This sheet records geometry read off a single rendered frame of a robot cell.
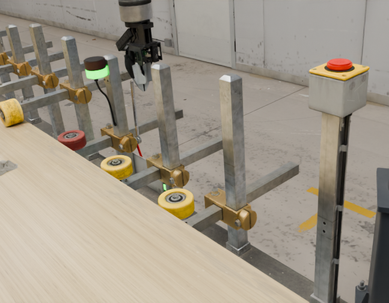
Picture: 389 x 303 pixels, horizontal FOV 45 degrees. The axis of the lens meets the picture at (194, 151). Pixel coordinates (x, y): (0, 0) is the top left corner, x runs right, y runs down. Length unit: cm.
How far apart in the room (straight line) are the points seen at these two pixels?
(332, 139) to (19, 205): 71
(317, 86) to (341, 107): 5
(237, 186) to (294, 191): 168
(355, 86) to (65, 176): 74
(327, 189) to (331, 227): 8
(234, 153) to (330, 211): 26
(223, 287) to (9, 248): 44
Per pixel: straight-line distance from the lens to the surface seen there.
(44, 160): 134
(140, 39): 135
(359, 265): 230
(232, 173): 108
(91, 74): 137
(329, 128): 85
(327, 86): 80
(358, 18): 395
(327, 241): 97
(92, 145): 148
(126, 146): 145
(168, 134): 124
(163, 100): 120
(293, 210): 261
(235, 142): 104
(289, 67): 442
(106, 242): 97
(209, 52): 512
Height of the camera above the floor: 147
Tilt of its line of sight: 27 degrees down
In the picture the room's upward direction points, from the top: 5 degrees counter-clockwise
